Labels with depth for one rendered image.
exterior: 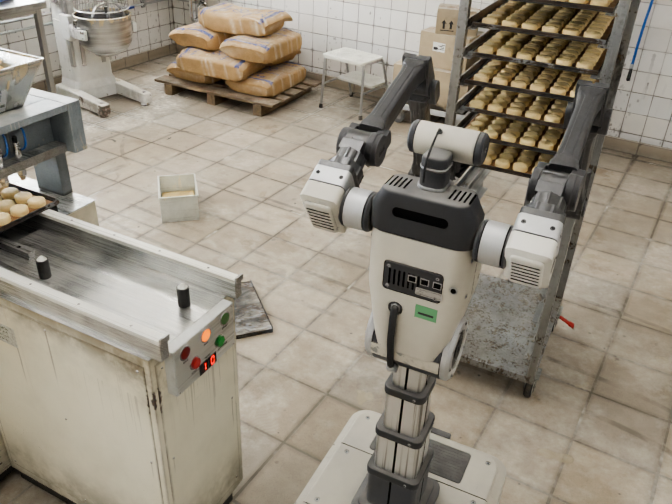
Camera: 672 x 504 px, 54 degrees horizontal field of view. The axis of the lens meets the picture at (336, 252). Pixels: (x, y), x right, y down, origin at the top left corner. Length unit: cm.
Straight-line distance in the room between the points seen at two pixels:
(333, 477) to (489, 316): 120
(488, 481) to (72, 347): 125
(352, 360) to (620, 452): 109
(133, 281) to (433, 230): 88
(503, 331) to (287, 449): 104
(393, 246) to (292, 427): 131
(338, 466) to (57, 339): 90
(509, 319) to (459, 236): 166
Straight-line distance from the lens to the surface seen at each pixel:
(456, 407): 273
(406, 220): 137
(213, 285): 179
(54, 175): 238
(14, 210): 216
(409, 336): 152
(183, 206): 387
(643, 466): 275
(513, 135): 234
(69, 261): 202
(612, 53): 215
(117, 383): 175
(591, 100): 171
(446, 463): 217
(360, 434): 221
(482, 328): 290
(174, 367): 165
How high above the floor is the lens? 186
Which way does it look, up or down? 31 degrees down
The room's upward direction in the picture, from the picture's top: 3 degrees clockwise
